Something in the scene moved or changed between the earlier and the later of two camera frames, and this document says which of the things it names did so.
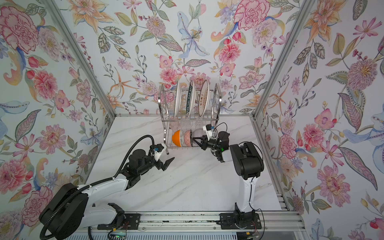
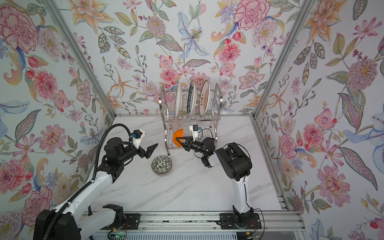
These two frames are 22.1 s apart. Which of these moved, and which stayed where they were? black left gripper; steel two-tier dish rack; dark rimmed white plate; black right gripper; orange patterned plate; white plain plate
Moved: black left gripper; black right gripper
Stayed: steel two-tier dish rack; white plain plate; dark rimmed white plate; orange patterned plate
